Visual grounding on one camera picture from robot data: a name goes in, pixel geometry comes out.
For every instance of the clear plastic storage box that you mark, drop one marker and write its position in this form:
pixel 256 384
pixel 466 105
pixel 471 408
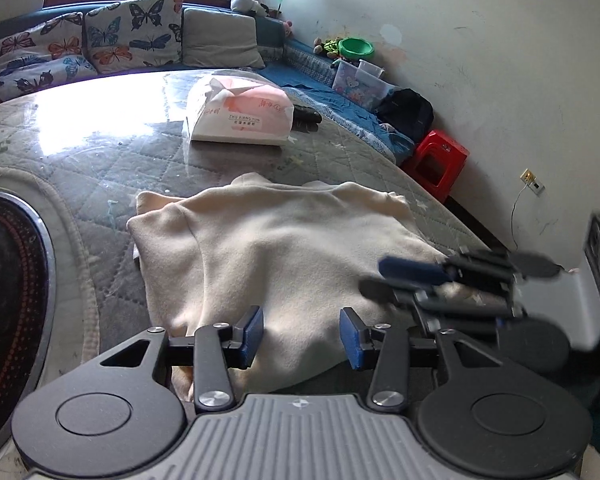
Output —
pixel 360 85

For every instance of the panda plush toy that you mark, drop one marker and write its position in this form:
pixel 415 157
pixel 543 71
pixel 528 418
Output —
pixel 245 2

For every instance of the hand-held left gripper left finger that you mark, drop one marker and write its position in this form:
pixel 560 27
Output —
pixel 252 336

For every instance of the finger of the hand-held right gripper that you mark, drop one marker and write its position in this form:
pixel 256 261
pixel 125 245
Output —
pixel 412 270
pixel 390 291

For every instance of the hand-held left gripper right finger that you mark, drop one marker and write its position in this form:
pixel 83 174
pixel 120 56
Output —
pixel 352 341

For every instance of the black bag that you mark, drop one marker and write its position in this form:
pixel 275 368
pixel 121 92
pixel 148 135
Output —
pixel 405 112

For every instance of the green plastic bowl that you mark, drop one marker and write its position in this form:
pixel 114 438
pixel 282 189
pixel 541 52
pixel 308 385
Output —
pixel 356 49

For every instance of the white and pink tissue packet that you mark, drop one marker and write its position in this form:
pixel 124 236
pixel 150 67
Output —
pixel 240 115

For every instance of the grey cushion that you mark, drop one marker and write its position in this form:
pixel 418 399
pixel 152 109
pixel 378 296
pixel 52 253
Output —
pixel 220 40

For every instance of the blue sofa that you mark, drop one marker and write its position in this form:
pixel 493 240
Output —
pixel 330 95

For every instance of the dark remote control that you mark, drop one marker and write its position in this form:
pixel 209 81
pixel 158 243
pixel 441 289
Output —
pixel 307 115

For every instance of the wall socket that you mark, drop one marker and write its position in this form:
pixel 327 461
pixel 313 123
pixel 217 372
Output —
pixel 532 182

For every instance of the red plastic stool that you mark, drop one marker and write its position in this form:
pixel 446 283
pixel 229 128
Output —
pixel 440 152

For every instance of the black round induction cooker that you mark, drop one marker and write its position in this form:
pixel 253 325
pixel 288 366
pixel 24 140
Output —
pixel 10 320

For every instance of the cream sweater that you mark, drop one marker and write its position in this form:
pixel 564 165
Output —
pixel 280 250

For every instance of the small plush toys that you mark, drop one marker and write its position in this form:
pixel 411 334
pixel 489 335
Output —
pixel 327 47

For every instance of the butterfly print cushion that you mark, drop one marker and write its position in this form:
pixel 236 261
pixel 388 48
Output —
pixel 30 60
pixel 130 35

